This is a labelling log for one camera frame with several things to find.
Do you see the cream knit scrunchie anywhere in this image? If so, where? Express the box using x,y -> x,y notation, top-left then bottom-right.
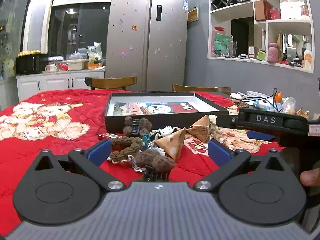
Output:
209,114 -> 226,139

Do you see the brown gold paper pyramid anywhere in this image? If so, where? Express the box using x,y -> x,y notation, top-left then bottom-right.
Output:
186,115 -> 210,142

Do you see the brown knit scrunchie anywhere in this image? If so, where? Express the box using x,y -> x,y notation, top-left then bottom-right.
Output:
110,136 -> 143,162

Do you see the brown fuzzy hair claw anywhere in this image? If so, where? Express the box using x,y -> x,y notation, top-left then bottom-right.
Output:
135,150 -> 176,181

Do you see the person's right hand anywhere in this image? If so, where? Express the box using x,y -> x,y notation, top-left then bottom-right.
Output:
300,161 -> 320,187

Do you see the red small tube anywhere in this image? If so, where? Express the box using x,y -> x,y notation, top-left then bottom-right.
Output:
98,133 -> 118,140

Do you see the orange capped bottle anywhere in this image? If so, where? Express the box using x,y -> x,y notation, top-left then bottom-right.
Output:
273,92 -> 282,103

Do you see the red bear-print quilt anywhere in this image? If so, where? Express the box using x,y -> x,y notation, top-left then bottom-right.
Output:
0,88 -> 286,237

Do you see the brown fuzzy claw clip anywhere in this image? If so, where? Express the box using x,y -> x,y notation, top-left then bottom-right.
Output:
123,116 -> 152,138

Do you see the polka-dot brown paper pyramid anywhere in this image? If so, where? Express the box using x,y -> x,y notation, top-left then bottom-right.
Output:
155,128 -> 185,163

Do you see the printed book in box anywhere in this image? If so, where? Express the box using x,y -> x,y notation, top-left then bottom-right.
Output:
113,102 -> 198,116

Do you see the teal hair clip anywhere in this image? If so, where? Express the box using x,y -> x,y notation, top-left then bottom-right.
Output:
142,134 -> 151,150

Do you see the black white lace scrunchie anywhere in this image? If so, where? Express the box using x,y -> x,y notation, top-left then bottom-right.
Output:
150,126 -> 180,141

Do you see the pink bottle on shelf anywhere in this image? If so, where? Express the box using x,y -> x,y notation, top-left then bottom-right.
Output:
267,43 -> 278,63

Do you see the black shallow box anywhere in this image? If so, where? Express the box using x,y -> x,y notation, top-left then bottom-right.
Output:
104,92 -> 229,133

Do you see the left wooden chair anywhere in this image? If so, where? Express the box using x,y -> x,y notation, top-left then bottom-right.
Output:
85,76 -> 137,90

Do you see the wooden chair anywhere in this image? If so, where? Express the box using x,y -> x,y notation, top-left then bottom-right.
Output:
85,76 -> 137,90
172,83 -> 231,95

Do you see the right wooden chair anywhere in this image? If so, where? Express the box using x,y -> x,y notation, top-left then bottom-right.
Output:
172,83 -> 231,95

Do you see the beige plastic basin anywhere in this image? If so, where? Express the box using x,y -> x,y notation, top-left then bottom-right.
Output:
67,59 -> 87,71

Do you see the green paper sign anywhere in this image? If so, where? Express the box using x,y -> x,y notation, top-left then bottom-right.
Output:
214,33 -> 231,57

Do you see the white kitchen cabinet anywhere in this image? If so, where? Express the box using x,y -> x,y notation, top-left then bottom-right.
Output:
16,68 -> 105,102

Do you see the white mug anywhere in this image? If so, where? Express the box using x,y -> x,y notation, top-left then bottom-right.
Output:
44,64 -> 57,72

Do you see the snack bag on counter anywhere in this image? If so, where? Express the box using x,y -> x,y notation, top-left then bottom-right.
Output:
87,42 -> 102,63

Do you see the black microwave oven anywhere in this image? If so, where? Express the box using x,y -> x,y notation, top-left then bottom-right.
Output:
16,54 -> 49,75

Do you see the brown box on shelf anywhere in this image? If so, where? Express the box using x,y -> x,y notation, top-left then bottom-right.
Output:
253,0 -> 273,22

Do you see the silver double-door refrigerator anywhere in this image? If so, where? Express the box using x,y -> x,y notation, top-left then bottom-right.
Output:
105,0 -> 188,92

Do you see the glass sliding door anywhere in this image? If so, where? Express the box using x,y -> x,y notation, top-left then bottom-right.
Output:
0,0 -> 30,80

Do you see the black cable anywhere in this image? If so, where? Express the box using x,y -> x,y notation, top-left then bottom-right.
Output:
240,87 -> 283,113

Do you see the white wall shelf unit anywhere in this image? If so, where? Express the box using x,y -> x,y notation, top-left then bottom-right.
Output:
207,0 -> 315,74

